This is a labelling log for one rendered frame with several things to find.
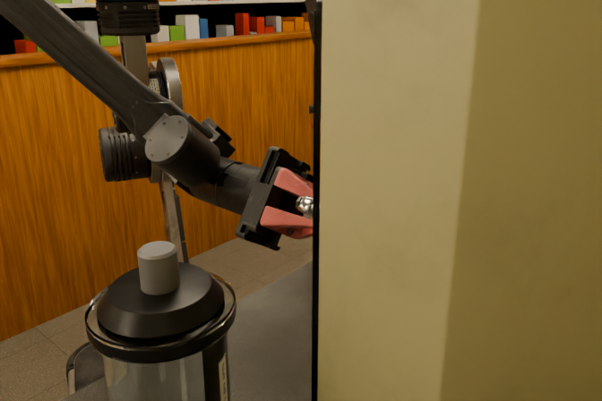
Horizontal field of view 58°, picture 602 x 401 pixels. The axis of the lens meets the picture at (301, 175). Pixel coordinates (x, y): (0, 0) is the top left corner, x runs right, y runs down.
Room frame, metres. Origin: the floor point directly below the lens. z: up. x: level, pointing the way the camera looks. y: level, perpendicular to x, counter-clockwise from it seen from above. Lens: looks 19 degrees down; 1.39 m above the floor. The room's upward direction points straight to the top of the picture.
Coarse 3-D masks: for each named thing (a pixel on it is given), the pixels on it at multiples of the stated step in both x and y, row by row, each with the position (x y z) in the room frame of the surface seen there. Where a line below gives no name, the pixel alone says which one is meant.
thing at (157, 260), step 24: (144, 264) 0.34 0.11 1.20; (168, 264) 0.34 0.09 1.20; (192, 264) 0.38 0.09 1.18; (120, 288) 0.35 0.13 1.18; (144, 288) 0.34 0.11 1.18; (168, 288) 0.34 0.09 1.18; (192, 288) 0.35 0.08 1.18; (216, 288) 0.36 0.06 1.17; (120, 312) 0.32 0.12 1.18; (144, 312) 0.32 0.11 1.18; (168, 312) 0.32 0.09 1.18; (192, 312) 0.32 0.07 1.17; (216, 312) 0.33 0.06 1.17; (144, 336) 0.31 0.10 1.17; (168, 336) 0.31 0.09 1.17
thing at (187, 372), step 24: (96, 312) 0.34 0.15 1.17; (96, 336) 0.31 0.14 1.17; (120, 336) 0.31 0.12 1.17; (192, 336) 0.31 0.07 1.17; (120, 360) 0.30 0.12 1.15; (168, 360) 0.30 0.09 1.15; (192, 360) 0.31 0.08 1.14; (120, 384) 0.31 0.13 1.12; (144, 384) 0.31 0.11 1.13; (168, 384) 0.31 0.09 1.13; (192, 384) 0.31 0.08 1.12
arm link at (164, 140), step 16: (160, 128) 0.56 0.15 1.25; (176, 128) 0.55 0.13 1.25; (192, 128) 0.55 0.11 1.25; (208, 128) 0.65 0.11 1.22; (160, 144) 0.54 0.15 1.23; (176, 144) 0.53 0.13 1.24; (192, 144) 0.54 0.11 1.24; (208, 144) 0.56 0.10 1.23; (224, 144) 0.64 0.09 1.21; (160, 160) 0.53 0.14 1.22; (176, 160) 0.53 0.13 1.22; (192, 160) 0.54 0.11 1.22; (208, 160) 0.55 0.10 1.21; (176, 176) 0.55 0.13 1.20; (192, 176) 0.55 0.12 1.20; (208, 176) 0.55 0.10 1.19
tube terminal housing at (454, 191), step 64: (384, 0) 0.35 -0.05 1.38; (448, 0) 0.32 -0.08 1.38; (512, 0) 0.31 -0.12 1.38; (576, 0) 0.31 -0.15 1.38; (384, 64) 0.35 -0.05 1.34; (448, 64) 0.32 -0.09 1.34; (512, 64) 0.31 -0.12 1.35; (576, 64) 0.31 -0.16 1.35; (384, 128) 0.35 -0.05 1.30; (448, 128) 0.32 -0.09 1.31; (512, 128) 0.31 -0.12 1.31; (576, 128) 0.31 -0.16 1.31; (320, 192) 0.38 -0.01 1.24; (384, 192) 0.34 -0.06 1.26; (448, 192) 0.31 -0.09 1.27; (512, 192) 0.31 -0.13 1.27; (576, 192) 0.31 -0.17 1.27; (320, 256) 0.38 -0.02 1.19; (384, 256) 0.34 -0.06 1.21; (448, 256) 0.31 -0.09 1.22; (512, 256) 0.31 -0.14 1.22; (576, 256) 0.31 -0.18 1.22; (320, 320) 0.38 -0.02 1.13; (384, 320) 0.34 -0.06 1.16; (448, 320) 0.31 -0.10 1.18; (512, 320) 0.31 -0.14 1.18; (576, 320) 0.32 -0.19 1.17; (320, 384) 0.38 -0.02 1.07; (384, 384) 0.34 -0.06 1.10; (448, 384) 0.31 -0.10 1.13; (512, 384) 0.31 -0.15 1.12; (576, 384) 0.32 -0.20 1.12
